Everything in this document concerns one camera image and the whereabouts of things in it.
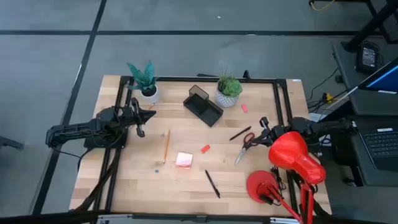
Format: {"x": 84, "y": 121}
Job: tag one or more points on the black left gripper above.
{"x": 136, "y": 116}

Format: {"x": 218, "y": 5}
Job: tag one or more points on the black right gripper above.
{"x": 273, "y": 133}

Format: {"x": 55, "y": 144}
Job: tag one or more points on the black pen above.
{"x": 212, "y": 183}
{"x": 240, "y": 133}

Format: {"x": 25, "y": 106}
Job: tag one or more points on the pink eraser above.
{"x": 244, "y": 108}

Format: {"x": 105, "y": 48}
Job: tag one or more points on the orange-red eraser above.
{"x": 205, "y": 148}

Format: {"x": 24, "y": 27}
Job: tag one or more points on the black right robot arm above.
{"x": 311, "y": 126}

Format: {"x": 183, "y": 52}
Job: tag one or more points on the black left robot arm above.
{"x": 77, "y": 129}

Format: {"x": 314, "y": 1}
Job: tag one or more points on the black mesh desk organizer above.
{"x": 206, "y": 112}

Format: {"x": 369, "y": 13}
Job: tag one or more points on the snake plant in white pot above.
{"x": 146, "y": 84}

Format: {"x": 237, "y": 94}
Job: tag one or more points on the red desk lamp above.
{"x": 292, "y": 155}

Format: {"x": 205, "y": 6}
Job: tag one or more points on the pink sticky note pad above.
{"x": 184, "y": 160}

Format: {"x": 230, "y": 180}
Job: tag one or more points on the succulent in patterned white pot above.
{"x": 228, "y": 90}

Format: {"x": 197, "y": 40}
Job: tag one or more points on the black clamp knob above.
{"x": 246, "y": 74}

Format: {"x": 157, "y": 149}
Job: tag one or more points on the dark grey side desk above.
{"x": 345, "y": 62}

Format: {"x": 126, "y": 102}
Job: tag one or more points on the black laptop keyboard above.
{"x": 382, "y": 143}

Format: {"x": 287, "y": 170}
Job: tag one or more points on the black power supply box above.
{"x": 368, "y": 57}

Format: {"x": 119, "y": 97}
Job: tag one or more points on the monitor with blue screen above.
{"x": 385, "y": 79}

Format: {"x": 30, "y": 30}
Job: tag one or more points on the grey furniture leg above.
{"x": 9, "y": 142}

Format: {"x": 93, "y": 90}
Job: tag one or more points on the black beam with silver brackets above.
{"x": 46, "y": 217}

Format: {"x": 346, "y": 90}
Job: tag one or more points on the black stand leg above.
{"x": 370, "y": 26}

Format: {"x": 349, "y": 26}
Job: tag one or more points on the black aluminium table frame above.
{"x": 192, "y": 79}

